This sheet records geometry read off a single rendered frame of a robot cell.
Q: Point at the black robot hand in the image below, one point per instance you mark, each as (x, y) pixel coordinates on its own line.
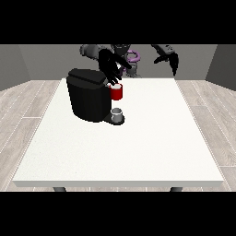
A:
(174, 61)
(109, 64)

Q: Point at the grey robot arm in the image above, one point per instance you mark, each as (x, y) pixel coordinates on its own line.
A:
(90, 51)
(164, 48)

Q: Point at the coffee machine lid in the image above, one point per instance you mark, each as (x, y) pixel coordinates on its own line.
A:
(87, 75)

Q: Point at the red pod holder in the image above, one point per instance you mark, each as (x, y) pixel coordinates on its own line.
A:
(116, 94)

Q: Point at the black coffee machine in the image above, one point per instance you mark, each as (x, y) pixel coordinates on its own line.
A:
(87, 101)

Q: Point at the grey robot trunk purple rings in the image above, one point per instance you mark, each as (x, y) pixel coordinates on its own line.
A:
(132, 58)

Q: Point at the small grey cup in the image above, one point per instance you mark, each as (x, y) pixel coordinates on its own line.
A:
(117, 114)

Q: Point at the dark table leg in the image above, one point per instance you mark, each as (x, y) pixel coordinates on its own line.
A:
(59, 189)
(176, 189)

